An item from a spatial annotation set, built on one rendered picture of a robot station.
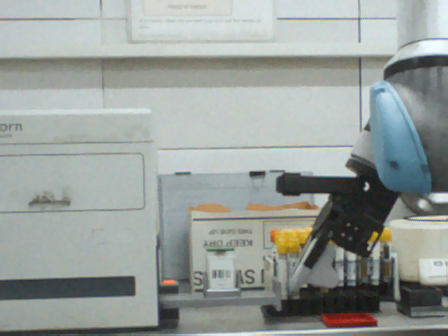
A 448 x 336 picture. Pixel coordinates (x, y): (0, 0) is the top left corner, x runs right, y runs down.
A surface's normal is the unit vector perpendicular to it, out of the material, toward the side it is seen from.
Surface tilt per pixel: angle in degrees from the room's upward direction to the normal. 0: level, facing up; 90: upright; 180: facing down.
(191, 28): 93
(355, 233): 90
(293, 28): 90
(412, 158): 112
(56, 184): 90
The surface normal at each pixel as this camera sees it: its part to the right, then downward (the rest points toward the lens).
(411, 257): -0.63, 0.05
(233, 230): 0.07, 0.18
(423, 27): -0.47, -0.15
